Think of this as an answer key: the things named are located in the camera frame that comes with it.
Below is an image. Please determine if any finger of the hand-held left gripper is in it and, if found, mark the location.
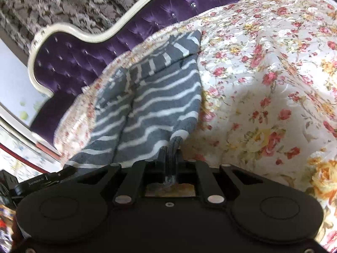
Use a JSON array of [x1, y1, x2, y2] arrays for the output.
[[49, 171, 79, 183]]

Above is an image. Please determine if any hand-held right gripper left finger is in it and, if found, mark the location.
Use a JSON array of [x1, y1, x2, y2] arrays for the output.
[[75, 148, 169, 207]]

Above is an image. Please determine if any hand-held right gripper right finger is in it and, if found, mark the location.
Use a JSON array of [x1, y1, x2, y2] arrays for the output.
[[174, 150, 264, 209]]

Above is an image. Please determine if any grey white striped cardigan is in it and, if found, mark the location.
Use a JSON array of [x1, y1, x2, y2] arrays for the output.
[[62, 30, 204, 185]]

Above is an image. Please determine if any floral bedspread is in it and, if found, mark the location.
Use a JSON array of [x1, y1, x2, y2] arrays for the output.
[[53, 0, 337, 253]]

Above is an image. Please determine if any purple tufted sofa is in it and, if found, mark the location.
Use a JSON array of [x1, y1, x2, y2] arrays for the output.
[[27, 0, 245, 148]]

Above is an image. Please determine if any grey damask curtain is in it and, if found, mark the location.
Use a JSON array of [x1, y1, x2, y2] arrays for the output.
[[0, 0, 266, 57]]

